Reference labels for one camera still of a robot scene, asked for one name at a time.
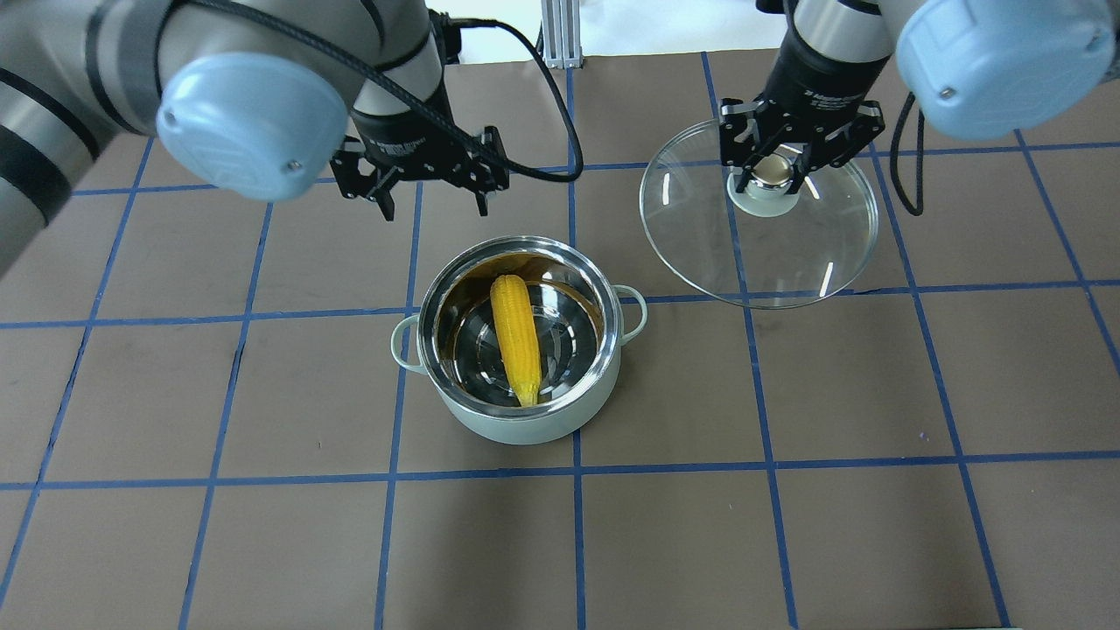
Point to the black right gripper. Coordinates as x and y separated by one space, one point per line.
812 77

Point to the white electric cooking pot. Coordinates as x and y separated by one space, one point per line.
583 322

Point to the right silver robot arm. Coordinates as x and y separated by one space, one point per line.
975 69

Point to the aluminium frame post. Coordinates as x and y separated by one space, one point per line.
561 44

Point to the glass pot lid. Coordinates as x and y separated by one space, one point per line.
763 249

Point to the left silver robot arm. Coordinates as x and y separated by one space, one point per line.
254 97

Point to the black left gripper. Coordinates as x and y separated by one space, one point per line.
395 138

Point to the yellow corn cob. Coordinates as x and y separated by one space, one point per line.
514 325

